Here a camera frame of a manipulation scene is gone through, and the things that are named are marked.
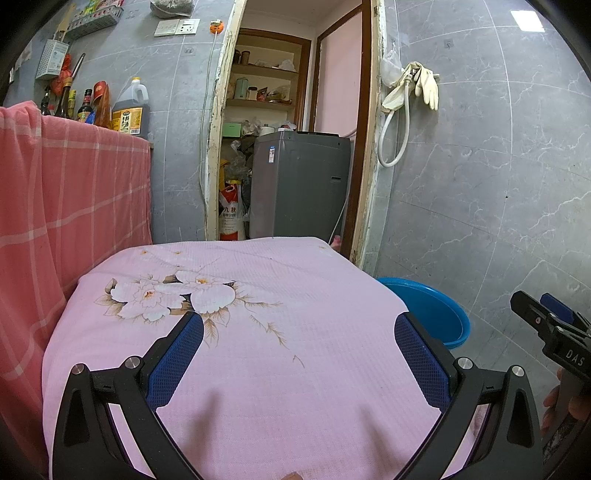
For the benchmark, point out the pink floral cloth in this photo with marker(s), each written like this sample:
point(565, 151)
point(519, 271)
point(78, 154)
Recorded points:
point(277, 350)

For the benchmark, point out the blue plastic basin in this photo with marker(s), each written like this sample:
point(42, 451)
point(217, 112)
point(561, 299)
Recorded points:
point(431, 309)

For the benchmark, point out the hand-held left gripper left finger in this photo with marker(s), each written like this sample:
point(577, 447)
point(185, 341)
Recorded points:
point(180, 350)

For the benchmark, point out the brown wooden door frame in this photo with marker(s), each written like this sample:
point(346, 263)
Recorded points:
point(362, 161)

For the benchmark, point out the pink door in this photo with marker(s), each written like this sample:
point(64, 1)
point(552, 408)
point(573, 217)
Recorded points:
point(337, 78)

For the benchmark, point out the small white jar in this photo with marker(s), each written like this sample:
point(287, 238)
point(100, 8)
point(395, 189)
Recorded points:
point(252, 93)

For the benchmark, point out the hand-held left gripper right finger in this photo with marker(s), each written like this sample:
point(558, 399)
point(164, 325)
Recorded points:
point(418, 355)

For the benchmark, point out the red white rice sack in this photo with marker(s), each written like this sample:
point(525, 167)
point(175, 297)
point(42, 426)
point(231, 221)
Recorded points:
point(232, 212)

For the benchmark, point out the small pink object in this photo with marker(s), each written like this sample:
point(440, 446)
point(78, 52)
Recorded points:
point(336, 242)

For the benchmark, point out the white utensil holder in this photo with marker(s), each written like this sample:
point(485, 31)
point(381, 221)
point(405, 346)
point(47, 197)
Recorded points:
point(51, 60)

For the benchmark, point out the large oil jug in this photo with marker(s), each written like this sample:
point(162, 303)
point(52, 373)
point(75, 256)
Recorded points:
point(131, 110)

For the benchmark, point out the green box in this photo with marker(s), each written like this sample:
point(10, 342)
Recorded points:
point(232, 129)

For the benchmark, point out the red plaid cloth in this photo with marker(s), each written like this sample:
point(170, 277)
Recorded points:
point(69, 207)

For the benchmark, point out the white wall switch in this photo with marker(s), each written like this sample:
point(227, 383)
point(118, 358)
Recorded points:
point(166, 28)

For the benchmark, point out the dark glass bottle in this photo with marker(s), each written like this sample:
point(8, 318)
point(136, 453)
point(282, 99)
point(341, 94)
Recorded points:
point(67, 104)

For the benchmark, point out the grey washing machine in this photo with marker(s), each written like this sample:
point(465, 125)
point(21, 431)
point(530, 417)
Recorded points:
point(295, 184)

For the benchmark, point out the person's right hand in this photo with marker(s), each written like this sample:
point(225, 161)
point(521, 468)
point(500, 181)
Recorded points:
point(551, 408)

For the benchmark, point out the cream rubber gloves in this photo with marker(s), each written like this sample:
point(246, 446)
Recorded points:
point(422, 85)

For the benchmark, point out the dark grey bag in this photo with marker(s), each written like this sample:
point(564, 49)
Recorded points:
point(171, 7)

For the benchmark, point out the cream door frame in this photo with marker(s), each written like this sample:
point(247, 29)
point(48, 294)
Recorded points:
point(220, 115)

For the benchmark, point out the red net bag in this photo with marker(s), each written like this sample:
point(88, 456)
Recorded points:
point(62, 81)

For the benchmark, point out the slim dark bottle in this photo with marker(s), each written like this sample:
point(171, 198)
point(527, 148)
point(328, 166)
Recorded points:
point(46, 104)

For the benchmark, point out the wooden shelf unit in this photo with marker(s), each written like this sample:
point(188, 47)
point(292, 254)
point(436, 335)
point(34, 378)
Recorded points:
point(268, 69)

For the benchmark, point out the clear plastic bag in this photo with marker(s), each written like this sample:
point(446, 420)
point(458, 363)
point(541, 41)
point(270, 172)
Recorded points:
point(391, 64)

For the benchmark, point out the white wall socket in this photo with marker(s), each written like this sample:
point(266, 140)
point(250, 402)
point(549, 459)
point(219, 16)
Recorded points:
point(188, 26)

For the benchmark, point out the pale green jar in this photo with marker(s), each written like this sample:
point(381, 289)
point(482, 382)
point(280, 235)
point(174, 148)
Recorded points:
point(241, 88)

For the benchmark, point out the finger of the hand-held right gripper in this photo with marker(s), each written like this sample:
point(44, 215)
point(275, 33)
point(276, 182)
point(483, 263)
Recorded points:
point(531, 314)
point(561, 307)

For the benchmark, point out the orange plug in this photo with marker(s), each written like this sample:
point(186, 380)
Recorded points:
point(216, 27)

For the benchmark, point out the grey wall basket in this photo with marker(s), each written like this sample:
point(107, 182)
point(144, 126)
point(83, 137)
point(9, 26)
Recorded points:
point(94, 21)

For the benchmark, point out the dark sauce bottle red label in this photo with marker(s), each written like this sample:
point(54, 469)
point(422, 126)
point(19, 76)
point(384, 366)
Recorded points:
point(85, 108)

